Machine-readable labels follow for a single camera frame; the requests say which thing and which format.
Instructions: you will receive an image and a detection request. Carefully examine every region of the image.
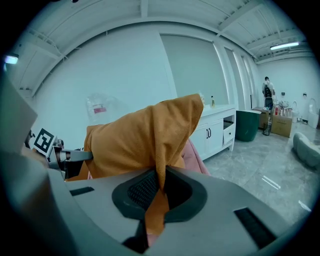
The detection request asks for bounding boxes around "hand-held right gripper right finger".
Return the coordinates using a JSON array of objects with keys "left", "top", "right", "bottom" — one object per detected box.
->
[{"left": 149, "top": 165, "right": 294, "bottom": 256}]

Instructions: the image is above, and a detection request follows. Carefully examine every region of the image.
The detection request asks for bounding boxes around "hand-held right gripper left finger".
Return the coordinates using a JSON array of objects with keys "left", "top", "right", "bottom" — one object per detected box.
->
[{"left": 64, "top": 169, "right": 161, "bottom": 244}]

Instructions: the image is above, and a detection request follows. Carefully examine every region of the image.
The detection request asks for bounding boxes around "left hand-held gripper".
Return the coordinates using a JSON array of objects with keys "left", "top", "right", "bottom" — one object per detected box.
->
[{"left": 33, "top": 128, "right": 94, "bottom": 181}]

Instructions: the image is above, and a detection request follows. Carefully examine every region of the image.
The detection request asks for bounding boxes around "orange fabric pillowcase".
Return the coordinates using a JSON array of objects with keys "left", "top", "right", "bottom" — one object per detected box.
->
[{"left": 66, "top": 93, "right": 205, "bottom": 237}]

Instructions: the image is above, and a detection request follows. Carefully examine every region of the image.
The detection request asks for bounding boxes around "person's left forearm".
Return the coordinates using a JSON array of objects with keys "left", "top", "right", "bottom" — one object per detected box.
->
[{"left": 20, "top": 146, "right": 50, "bottom": 169}]

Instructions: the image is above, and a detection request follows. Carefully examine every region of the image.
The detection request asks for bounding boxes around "grey bean bag cushion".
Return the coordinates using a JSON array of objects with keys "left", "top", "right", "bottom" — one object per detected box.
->
[{"left": 292, "top": 132, "right": 320, "bottom": 171}]

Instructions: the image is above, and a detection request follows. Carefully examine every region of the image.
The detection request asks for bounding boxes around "clear water dispenser bottle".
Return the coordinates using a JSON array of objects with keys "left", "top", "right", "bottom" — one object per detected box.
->
[{"left": 85, "top": 92, "right": 131, "bottom": 126}]

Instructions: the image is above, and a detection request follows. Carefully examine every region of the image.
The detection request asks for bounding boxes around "white vanity cabinet with sink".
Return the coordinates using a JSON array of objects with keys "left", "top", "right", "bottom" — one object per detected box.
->
[{"left": 188, "top": 104, "right": 237, "bottom": 161}]

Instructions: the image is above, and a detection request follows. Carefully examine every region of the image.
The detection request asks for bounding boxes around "dark green tub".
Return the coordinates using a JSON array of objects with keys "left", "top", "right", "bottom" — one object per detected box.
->
[{"left": 235, "top": 109, "right": 262, "bottom": 143}]

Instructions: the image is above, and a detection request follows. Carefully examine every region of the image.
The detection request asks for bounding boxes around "black mesh wastebasket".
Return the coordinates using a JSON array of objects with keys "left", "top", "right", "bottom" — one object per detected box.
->
[{"left": 262, "top": 121, "right": 273, "bottom": 137}]

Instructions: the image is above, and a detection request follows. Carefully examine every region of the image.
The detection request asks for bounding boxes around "low cardboard box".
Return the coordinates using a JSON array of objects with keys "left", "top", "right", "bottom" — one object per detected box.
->
[{"left": 252, "top": 106, "right": 270, "bottom": 130}]

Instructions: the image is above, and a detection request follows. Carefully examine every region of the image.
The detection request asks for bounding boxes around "long ceiling light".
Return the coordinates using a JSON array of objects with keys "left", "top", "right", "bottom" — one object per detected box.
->
[
  {"left": 3, "top": 53, "right": 20, "bottom": 65},
  {"left": 269, "top": 41, "right": 300, "bottom": 51}
]

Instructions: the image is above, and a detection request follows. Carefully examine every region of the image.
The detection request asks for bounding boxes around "large cardboard box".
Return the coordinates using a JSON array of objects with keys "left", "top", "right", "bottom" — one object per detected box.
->
[{"left": 270, "top": 114, "right": 294, "bottom": 139}]

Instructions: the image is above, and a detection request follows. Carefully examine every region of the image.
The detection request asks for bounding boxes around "white toilet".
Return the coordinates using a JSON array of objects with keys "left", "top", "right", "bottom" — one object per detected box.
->
[
  {"left": 307, "top": 97, "right": 320, "bottom": 129},
  {"left": 290, "top": 100, "right": 300, "bottom": 124}
]

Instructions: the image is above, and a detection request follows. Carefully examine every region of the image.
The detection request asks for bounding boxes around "grey window blind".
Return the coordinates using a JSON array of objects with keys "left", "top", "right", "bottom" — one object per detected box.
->
[{"left": 159, "top": 33, "right": 230, "bottom": 106}]

